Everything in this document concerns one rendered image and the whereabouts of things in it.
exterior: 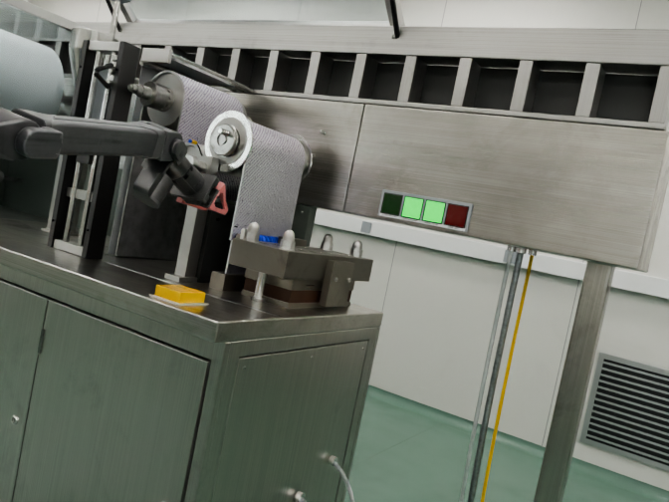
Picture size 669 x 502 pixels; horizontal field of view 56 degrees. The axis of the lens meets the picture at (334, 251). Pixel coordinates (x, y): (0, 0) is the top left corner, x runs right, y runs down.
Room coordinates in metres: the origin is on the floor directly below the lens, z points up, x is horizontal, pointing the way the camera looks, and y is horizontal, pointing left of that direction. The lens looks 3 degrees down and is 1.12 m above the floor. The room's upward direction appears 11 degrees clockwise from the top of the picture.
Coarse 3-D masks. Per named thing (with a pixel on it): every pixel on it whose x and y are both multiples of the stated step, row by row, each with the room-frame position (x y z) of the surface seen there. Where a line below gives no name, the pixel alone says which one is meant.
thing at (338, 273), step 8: (328, 264) 1.49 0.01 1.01; (336, 264) 1.49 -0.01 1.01; (344, 264) 1.52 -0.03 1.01; (352, 264) 1.56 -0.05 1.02; (328, 272) 1.48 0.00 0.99; (336, 272) 1.50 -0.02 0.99; (344, 272) 1.53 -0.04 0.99; (352, 272) 1.56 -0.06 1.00; (328, 280) 1.48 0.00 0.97; (336, 280) 1.49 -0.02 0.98; (344, 280) 1.54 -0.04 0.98; (328, 288) 1.48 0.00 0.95; (336, 288) 1.51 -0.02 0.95; (344, 288) 1.54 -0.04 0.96; (328, 296) 1.48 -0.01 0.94; (336, 296) 1.52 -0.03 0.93; (344, 296) 1.55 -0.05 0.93; (320, 304) 1.49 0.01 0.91; (328, 304) 1.49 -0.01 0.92; (336, 304) 1.52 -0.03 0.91; (344, 304) 1.56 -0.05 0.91
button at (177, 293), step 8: (160, 288) 1.21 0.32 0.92; (168, 288) 1.20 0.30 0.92; (176, 288) 1.22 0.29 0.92; (184, 288) 1.24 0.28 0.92; (160, 296) 1.21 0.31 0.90; (168, 296) 1.20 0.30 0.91; (176, 296) 1.19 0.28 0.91; (184, 296) 1.19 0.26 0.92; (192, 296) 1.21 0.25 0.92; (200, 296) 1.23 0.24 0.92
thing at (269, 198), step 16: (256, 176) 1.52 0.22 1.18; (272, 176) 1.57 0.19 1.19; (288, 176) 1.63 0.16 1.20; (240, 192) 1.48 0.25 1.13; (256, 192) 1.53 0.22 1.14; (272, 192) 1.59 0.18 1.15; (288, 192) 1.64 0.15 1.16; (240, 208) 1.49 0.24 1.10; (256, 208) 1.54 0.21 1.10; (272, 208) 1.60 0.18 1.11; (288, 208) 1.65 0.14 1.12; (240, 224) 1.50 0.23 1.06; (272, 224) 1.61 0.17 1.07; (288, 224) 1.67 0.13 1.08
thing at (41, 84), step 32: (0, 32) 1.97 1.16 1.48; (32, 32) 2.06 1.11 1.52; (64, 32) 2.15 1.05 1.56; (0, 64) 1.99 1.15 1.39; (32, 64) 2.08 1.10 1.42; (64, 64) 2.17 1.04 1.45; (0, 96) 2.00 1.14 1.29; (32, 96) 2.09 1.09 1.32; (64, 96) 2.19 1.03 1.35; (0, 160) 2.03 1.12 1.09; (32, 160) 2.13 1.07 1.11; (0, 192) 2.05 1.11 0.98; (32, 192) 2.14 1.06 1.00
